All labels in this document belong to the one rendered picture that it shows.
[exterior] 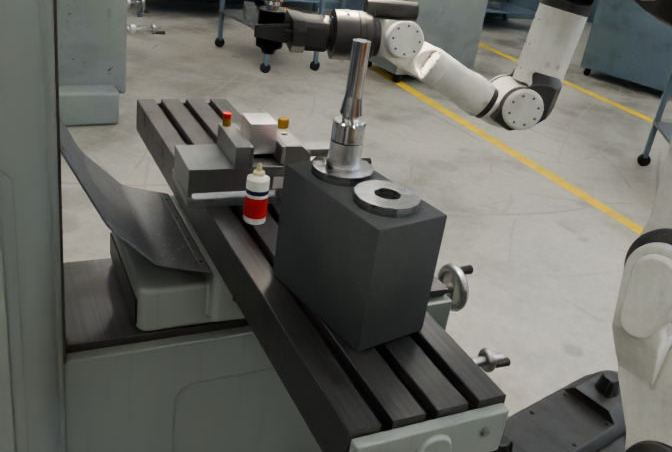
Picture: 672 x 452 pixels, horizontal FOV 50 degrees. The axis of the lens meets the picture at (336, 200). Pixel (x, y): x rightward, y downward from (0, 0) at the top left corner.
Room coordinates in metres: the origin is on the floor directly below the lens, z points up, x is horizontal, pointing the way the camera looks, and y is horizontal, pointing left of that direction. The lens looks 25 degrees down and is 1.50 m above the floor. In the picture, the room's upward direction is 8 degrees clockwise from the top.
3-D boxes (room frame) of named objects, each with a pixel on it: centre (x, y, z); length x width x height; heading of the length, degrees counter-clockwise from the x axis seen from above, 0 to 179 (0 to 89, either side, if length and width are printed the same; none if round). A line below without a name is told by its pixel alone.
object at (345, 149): (0.96, 0.00, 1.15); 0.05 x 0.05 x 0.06
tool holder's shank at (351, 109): (0.96, 0.00, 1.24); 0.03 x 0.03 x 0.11
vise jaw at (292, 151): (1.30, 0.11, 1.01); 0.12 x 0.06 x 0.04; 26
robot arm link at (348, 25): (1.29, 0.07, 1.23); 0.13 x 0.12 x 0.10; 14
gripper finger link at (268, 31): (1.24, 0.15, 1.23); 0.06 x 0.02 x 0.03; 104
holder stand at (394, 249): (0.92, -0.03, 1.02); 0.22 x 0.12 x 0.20; 40
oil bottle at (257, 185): (1.14, 0.14, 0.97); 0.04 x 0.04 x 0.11
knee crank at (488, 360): (1.40, -0.37, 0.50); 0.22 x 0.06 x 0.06; 119
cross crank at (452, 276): (1.51, -0.28, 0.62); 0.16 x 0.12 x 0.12; 119
